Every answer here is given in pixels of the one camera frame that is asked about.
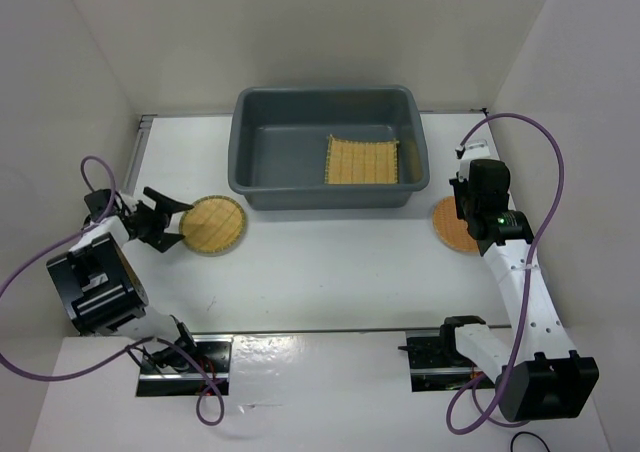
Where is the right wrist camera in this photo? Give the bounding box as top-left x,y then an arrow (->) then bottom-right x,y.
455,139 -> 491,182

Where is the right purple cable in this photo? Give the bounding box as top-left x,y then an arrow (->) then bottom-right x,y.
444,113 -> 566,434

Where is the round orange woven tray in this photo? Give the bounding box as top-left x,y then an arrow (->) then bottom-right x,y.
432,196 -> 479,255

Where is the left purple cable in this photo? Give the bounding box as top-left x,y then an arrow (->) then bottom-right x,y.
0,155 -> 226,426

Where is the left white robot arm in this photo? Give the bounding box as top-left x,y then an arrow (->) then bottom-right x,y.
46,187 -> 199,372

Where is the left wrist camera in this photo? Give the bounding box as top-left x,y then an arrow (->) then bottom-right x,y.
115,192 -> 137,215

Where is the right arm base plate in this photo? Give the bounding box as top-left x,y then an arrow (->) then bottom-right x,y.
398,329 -> 481,392

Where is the square bamboo mat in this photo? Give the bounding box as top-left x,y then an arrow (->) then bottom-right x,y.
324,135 -> 399,185

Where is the grey plastic bin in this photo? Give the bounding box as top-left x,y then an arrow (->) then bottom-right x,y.
228,85 -> 430,211

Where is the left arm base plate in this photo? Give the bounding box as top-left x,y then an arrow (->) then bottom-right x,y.
136,334 -> 233,398

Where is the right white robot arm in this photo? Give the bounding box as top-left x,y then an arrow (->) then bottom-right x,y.
438,159 -> 599,422

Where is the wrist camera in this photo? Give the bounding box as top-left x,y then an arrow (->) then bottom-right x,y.
115,192 -> 137,215
455,139 -> 491,182

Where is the black cable loop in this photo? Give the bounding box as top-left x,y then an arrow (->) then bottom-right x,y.
510,431 -> 552,452

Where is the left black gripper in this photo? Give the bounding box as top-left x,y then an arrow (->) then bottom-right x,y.
129,187 -> 193,252

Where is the purple cable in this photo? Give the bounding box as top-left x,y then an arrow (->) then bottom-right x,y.
444,113 -> 566,434
0,155 -> 226,426

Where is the round yellow bamboo tray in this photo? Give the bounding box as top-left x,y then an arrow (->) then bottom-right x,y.
179,195 -> 247,255

